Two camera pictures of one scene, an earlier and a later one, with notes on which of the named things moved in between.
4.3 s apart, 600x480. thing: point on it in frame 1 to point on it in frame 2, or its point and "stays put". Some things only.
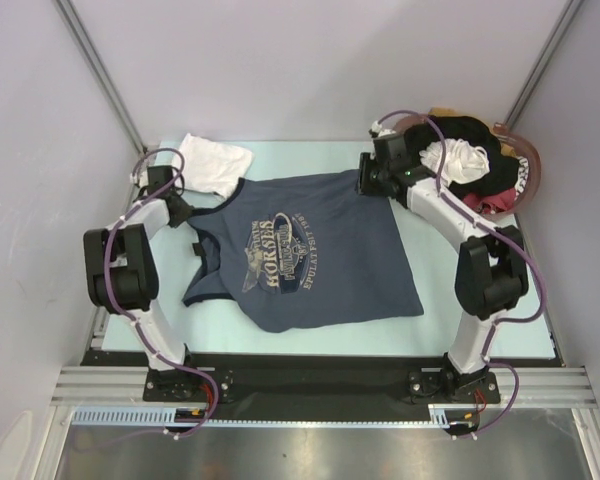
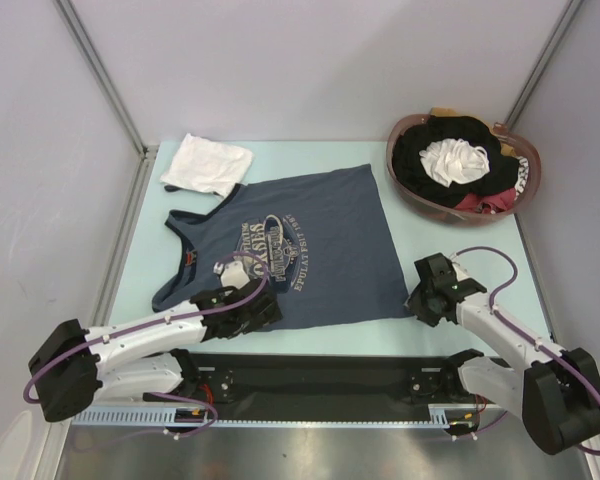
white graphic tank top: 212,167 stays put
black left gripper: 184,213 to 269,315
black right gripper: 366,163 to 413,303
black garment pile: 503,169 stays put
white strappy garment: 463,162 stays put
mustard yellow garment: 442,112 stays put
